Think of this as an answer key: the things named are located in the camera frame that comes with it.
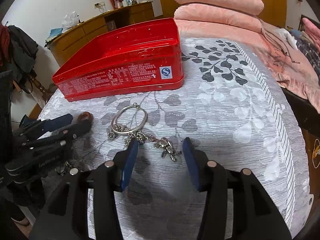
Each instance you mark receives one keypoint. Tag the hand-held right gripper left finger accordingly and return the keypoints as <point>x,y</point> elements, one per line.
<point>130,165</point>

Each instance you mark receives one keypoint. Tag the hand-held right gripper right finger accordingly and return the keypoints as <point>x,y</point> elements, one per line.
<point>191,162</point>

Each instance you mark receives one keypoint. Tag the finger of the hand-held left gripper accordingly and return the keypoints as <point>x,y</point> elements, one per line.
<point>60,121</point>
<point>72,132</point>

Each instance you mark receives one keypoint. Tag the brown oval pendant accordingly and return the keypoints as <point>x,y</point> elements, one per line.
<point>83,118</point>

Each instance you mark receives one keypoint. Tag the silver bangle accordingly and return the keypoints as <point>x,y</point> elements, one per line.
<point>127,130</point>

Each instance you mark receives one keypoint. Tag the red tin box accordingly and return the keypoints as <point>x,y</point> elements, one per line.
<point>125,75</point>

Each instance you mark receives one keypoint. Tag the person's left forearm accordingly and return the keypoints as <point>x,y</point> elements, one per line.
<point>12,200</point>

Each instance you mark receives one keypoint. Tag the wooden coat rack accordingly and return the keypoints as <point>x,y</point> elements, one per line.
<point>40,87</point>

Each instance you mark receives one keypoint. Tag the leaf-print grey tablecloth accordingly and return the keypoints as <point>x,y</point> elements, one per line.
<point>225,130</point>

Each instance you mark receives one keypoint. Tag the dark grey coat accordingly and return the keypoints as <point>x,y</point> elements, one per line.
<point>22,52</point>

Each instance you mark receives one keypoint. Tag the wooden sideboard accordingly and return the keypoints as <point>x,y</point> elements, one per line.
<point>75,37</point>

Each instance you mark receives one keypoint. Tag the blue cloth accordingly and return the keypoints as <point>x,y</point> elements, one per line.
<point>56,33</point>

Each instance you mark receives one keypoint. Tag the red knitted scarf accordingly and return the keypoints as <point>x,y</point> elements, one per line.
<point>3,45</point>

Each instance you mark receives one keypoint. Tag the white plastic bag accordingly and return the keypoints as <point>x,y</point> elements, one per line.
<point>70,21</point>

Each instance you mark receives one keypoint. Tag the pink bed sheet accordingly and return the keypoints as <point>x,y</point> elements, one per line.
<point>287,75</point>

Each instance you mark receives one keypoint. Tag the red gift box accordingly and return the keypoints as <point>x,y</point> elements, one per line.
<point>114,0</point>

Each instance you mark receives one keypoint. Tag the beige cloth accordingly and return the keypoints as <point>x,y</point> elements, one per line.
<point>272,40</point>

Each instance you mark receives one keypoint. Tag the thin pink folded quilt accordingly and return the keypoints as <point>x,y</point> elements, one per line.
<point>217,17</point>

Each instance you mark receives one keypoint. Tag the white cloth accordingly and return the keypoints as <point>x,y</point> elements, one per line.
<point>287,36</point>

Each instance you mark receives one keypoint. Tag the plaid folded clothes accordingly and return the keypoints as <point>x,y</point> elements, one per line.
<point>310,50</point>

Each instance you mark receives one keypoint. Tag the pink folded blanket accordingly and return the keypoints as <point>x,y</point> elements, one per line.
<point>311,26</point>

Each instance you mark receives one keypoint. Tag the wall socket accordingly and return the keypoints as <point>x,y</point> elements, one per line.
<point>98,4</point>

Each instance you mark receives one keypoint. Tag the dark wooden bed frame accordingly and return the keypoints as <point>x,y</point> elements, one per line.
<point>307,120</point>

